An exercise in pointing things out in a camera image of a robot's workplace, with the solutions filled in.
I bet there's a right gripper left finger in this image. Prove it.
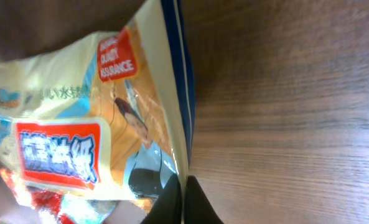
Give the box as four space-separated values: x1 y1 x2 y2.
141 175 182 224

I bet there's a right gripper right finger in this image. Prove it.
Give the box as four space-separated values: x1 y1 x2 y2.
184 175 223 224

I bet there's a yellow cleaning sheet package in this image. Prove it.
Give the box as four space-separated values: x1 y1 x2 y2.
0 1 195 223

